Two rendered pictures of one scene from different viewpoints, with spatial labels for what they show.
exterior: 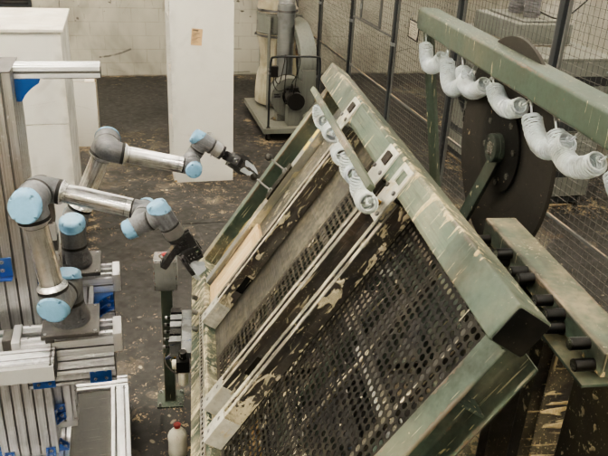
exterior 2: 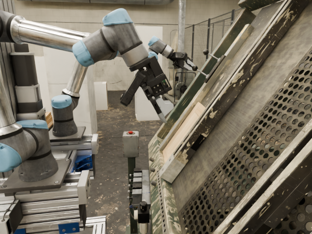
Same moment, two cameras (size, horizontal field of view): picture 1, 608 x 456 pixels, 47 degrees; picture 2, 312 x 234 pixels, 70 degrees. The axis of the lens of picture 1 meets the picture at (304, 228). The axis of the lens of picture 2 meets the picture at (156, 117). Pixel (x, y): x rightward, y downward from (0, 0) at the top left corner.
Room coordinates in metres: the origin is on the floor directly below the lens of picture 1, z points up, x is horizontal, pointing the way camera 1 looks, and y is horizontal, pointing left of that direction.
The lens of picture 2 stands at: (1.64, 0.34, 1.53)
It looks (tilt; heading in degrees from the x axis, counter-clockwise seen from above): 16 degrees down; 6
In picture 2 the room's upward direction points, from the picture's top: straight up
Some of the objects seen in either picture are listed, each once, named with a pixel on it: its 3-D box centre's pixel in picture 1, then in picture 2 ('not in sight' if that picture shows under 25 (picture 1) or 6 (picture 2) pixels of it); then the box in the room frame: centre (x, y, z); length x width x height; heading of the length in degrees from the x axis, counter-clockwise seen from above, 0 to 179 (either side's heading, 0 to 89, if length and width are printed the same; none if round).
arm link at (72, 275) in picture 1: (66, 285); (32, 136); (2.42, 0.93, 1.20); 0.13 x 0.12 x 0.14; 2
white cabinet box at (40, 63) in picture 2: not in sight; (47, 72); (6.55, 3.39, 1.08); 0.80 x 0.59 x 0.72; 15
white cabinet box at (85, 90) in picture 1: (71, 109); (96, 95); (7.55, 2.65, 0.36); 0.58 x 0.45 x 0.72; 105
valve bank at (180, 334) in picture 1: (177, 343); (139, 195); (2.79, 0.57, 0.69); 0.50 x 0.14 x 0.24; 9
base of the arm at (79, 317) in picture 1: (70, 308); (37, 161); (2.43, 0.93, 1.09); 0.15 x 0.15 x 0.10
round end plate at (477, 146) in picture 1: (497, 147); not in sight; (2.49, -0.70, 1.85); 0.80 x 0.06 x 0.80; 9
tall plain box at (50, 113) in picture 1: (36, 134); (74, 93); (5.17, 2.10, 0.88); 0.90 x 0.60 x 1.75; 15
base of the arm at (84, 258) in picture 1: (74, 252); (64, 125); (2.91, 1.06, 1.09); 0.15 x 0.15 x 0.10
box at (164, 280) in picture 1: (166, 271); (131, 144); (3.21, 0.71, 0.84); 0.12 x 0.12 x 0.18; 9
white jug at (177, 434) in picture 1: (177, 439); not in sight; (2.79, 0.59, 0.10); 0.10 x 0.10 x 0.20
